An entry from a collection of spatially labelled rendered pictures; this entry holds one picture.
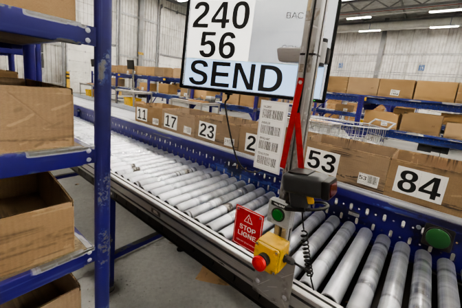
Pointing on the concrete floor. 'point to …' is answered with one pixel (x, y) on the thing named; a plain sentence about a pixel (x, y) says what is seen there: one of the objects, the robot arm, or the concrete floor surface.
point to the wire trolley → (354, 129)
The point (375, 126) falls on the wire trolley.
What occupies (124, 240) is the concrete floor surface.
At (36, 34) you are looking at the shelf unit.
